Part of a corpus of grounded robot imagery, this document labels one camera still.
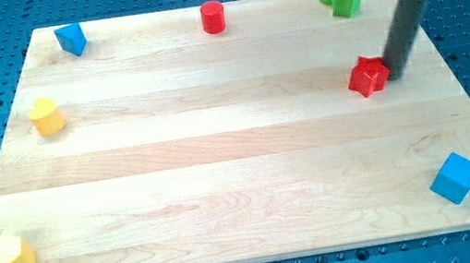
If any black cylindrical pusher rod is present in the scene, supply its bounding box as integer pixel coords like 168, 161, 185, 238
381, 0, 428, 81

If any red star block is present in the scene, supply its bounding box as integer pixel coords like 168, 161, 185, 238
348, 55, 390, 98

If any wooden board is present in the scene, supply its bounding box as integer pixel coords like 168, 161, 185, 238
0, 0, 470, 263

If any blue cube block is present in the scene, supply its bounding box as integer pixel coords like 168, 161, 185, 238
430, 152, 470, 205

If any red cylinder block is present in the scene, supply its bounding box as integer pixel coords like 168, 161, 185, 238
199, 0, 226, 34

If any blue triangular prism block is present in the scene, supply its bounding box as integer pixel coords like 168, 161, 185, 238
54, 23, 87, 57

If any yellow heart block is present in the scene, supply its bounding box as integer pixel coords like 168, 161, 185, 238
29, 97, 66, 137

